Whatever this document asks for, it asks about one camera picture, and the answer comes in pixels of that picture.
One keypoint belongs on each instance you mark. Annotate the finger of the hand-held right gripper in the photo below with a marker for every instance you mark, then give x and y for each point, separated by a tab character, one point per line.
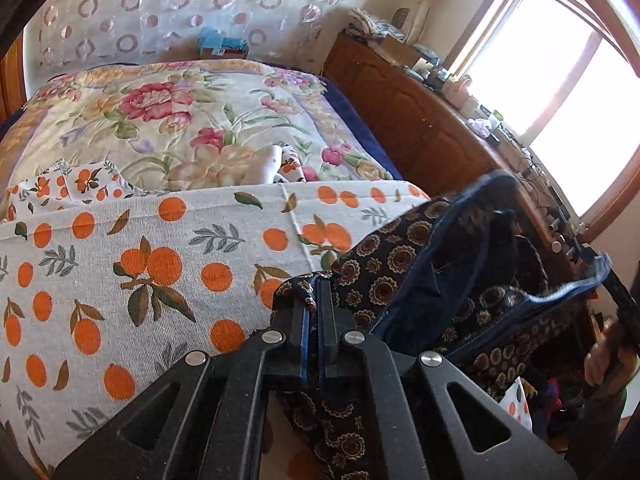
617	300

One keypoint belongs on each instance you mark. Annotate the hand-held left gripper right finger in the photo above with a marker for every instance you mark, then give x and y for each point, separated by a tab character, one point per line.
327	355

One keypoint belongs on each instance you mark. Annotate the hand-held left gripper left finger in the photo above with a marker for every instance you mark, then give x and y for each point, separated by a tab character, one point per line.
304	355

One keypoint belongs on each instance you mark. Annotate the navy circle-patterned shirt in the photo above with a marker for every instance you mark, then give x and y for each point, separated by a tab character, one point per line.
390	260

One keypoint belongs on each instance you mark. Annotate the person's right hand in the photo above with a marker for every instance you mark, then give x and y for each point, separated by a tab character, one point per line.
600	355

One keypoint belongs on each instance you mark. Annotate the cluster of small household items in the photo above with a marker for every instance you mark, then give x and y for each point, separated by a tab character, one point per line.
510	145

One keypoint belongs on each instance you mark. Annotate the orange fruit print bedsheet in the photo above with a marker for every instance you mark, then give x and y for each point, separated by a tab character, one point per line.
150	240

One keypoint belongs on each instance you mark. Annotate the white cloth bundle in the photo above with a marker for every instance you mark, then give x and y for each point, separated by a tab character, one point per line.
265	165

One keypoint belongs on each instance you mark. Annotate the white tissue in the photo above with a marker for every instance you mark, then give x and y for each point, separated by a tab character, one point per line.
480	127

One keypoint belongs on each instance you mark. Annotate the wooden framed window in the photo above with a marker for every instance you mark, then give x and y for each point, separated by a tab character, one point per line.
550	85

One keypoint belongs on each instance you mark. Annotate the navy blue bed cover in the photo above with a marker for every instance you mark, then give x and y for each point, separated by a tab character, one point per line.
370	130

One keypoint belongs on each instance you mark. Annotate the long wooden cabinet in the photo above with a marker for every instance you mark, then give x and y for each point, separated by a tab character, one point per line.
415	120

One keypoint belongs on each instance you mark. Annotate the pink bottle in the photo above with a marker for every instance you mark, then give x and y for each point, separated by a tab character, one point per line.
457	91

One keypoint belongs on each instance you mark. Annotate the floral quilt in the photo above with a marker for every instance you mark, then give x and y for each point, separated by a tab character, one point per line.
175	110

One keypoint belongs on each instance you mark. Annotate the cardboard box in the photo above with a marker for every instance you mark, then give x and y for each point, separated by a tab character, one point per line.
400	51

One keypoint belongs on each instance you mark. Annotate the blue box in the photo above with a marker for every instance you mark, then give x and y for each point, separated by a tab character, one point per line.
220	40

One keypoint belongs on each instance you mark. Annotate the stack of folded cloths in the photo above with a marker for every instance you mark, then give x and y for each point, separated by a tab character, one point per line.
372	22

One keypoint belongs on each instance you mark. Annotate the white gathered curtain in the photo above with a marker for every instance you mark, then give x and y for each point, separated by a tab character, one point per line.
427	0

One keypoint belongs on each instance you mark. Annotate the sheer circle-patterned curtain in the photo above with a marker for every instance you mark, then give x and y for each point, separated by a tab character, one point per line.
150	10

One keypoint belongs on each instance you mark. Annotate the wooden slatted wardrobe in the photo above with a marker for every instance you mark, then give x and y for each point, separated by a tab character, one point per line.
12	80

